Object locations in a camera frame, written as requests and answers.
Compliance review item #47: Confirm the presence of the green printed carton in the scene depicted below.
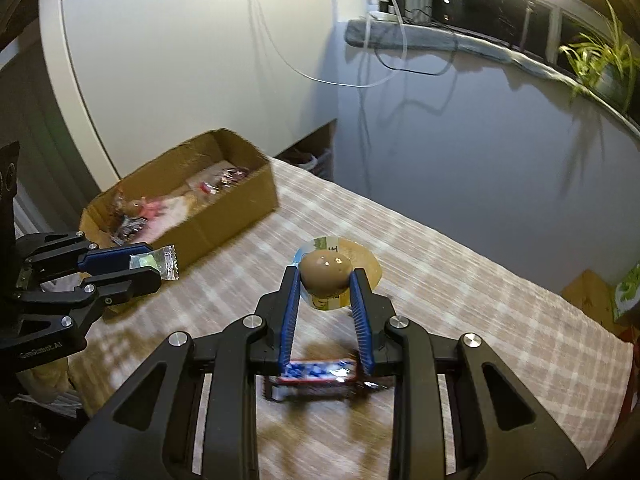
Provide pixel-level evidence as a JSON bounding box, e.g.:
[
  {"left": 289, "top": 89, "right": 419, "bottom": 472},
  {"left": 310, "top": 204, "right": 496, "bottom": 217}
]
[{"left": 612, "top": 262, "right": 640, "bottom": 323}]

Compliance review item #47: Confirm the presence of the brown egg pack tan backing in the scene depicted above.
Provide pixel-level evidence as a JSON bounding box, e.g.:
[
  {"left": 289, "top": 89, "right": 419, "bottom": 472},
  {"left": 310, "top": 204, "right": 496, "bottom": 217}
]
[{"left": 290, "top": 236, "right": 383, "bottom": 313}]

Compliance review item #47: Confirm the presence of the plain brown carton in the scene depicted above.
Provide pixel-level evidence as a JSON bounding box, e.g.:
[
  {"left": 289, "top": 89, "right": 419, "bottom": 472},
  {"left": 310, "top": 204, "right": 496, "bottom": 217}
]
[{"left": 560, "top": 269, "right": 626, "bottom": 333}]

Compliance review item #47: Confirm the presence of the green potted plant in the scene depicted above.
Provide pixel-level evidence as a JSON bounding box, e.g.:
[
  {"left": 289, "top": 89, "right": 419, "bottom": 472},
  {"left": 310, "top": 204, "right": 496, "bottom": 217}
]
[{"left": 557, "top": 0, "right": 640, "bottom": 111}]

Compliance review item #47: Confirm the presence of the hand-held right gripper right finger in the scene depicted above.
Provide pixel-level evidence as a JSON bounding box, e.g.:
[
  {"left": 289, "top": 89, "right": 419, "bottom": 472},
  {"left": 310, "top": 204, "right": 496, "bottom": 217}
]
[{"left": 348, "top": 268, "right": 587, "bottom": 480}]

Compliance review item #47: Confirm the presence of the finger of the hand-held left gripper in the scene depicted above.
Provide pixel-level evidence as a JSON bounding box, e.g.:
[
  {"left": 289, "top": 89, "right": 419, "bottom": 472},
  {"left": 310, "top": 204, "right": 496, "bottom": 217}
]
[
  {"left": 14, "top": 230, "right": 153, "bottom": 282},
  {"left": 16, "top": 266, "right": 163, "bottom": 340}
]

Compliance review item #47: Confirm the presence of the dark window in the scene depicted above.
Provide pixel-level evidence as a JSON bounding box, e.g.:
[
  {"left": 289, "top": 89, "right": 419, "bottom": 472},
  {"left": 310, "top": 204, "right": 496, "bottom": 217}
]
[{"left": 385, "top": 0, "right": 640, "bottom": 126}]

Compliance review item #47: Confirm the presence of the clear packet with green candy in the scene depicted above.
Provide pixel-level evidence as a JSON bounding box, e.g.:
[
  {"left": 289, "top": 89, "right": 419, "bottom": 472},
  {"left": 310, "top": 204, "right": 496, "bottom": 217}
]
[{"left": 129, "top": 245, "right": 180, "bottom": 281}]

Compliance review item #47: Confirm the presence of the brown cardboard box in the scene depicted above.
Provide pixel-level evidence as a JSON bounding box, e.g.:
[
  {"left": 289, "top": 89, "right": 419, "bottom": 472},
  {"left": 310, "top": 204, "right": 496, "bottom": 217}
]
[{"left": 80, "top": 129, "right": 279, "bottom": 273}]

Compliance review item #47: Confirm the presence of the brown egg pack red rim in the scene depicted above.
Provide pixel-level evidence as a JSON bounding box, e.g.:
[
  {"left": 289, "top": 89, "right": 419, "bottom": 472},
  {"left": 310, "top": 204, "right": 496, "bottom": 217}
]
[{"left": 120, "top": 197, "right": 151, "bottom": 218}]

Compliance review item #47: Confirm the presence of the white cabinet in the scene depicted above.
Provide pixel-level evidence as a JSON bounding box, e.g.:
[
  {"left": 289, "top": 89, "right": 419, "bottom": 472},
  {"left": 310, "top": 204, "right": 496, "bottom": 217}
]
[{"left": 37, "top": 0, "right": 386, "bottom": 193}]

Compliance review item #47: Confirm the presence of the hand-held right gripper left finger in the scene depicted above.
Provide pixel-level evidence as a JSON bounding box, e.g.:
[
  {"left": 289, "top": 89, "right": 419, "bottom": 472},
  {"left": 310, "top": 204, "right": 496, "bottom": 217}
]
[{"left": 62, "top": 265, "right": 303, "bottom": 480}]

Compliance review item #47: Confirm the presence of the grey windowsill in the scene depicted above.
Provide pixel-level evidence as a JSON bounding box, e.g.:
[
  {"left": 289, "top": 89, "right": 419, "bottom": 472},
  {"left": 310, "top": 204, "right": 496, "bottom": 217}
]
[{"left": 345, "top": 19, "right": 640, "bottom": 141}]

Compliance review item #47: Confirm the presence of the black cable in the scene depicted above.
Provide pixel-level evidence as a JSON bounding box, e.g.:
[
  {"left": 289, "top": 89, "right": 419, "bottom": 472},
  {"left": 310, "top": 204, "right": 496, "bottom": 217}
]
[{"left": 357, "top": 7, "right": 458, "bottom": 196}]

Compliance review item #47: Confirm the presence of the white cable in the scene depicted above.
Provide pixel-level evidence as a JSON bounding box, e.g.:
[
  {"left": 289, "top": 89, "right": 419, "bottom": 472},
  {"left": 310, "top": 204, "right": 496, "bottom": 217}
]
[{"left": 242, "top": 0, "right": 408, "bottom": 89}]

